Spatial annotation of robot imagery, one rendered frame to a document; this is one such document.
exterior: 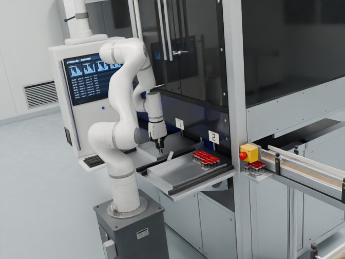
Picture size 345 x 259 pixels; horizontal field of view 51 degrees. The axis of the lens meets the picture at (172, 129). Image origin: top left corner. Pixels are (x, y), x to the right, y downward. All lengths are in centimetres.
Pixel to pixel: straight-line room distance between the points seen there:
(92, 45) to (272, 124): 124
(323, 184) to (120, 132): 90
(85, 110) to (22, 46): 458
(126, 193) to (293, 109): 103
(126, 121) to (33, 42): 557
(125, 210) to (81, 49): 116
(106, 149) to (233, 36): 76
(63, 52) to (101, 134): 96
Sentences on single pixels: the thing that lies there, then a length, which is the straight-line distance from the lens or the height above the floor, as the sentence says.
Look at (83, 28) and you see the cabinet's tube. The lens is 249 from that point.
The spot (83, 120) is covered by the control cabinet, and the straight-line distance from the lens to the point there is 249.
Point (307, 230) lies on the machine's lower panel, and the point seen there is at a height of 25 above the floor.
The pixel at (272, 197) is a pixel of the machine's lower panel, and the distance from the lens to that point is 218.
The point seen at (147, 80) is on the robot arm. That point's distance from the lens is 190.
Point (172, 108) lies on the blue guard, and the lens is 228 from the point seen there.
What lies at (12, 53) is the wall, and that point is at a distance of 694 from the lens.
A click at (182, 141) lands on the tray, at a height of 88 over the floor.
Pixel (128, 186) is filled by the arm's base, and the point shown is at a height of 100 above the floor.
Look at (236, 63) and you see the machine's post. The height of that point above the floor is 144.
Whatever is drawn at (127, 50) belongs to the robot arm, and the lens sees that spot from 164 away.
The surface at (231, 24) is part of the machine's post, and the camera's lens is 171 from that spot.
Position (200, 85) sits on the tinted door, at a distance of 199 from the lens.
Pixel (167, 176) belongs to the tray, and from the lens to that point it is 192.
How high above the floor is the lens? 175
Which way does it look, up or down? 20 degrees down
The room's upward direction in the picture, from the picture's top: 7 degrees counter-clockwise
